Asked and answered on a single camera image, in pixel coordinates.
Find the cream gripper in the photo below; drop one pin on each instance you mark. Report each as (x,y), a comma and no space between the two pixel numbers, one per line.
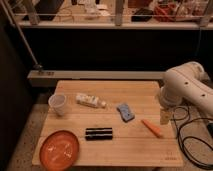
(165,116)

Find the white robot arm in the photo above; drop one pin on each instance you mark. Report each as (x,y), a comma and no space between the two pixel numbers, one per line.
(184,82)

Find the white ceramic cup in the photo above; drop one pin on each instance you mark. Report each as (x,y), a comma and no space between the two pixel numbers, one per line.
(58,102)

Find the orange marker pen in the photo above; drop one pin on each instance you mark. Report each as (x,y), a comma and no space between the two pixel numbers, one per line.
(153,128)

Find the wooden cutting board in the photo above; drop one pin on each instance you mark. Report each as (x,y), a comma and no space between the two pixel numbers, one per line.
(133,144)

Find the white plastic bottle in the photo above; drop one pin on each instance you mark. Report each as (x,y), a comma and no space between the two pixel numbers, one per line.
(90,100)

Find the orange plate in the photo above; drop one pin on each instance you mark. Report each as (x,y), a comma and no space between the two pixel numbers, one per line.
(59,151)

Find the grey metal rail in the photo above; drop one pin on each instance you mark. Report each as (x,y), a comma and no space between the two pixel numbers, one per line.
(49,78)

